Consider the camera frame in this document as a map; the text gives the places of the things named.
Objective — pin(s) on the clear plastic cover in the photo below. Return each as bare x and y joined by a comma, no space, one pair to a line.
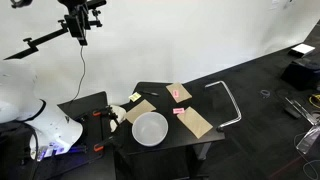
308,140

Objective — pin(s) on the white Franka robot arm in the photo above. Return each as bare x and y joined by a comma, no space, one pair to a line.
56,126

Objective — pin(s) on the black stereo camera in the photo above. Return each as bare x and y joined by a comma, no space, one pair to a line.
76,26

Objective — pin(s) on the silver metal floor stand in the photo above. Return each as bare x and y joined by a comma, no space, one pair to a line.
301,108

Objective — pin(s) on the grey bowl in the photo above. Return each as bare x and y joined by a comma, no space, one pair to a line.
150,130

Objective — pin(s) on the yellow sticky note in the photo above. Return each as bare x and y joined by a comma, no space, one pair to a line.
135,97

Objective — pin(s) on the white crumpled cloth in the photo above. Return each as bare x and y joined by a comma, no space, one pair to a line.
118,113

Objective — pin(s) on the black equipment case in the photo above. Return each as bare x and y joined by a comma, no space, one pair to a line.
300,73

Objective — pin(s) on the white flat box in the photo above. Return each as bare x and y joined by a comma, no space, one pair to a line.
303,49

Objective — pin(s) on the black rolling cart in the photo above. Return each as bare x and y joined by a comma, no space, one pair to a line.
160,100

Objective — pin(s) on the black power brick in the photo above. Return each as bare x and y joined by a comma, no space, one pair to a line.
293,112

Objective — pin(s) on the black perforated robot table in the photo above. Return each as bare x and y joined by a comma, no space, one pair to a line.
86,106

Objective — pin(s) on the pink sticky note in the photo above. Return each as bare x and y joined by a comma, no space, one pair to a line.
178,111

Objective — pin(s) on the black pen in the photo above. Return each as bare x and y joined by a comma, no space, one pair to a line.
150,93

